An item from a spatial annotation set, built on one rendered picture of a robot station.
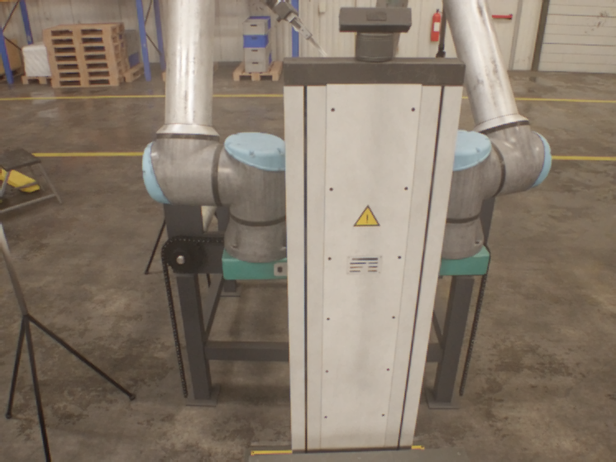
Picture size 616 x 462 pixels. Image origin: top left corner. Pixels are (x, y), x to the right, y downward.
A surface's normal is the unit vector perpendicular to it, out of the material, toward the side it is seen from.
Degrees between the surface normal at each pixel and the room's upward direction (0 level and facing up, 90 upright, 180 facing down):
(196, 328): 90
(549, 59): 90
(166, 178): 73
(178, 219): 90
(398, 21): 61
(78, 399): 0
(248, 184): 88
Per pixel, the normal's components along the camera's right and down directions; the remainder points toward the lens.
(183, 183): -0.10, 0.36
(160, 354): 0.00, -0.88
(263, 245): 0.14, 0.14
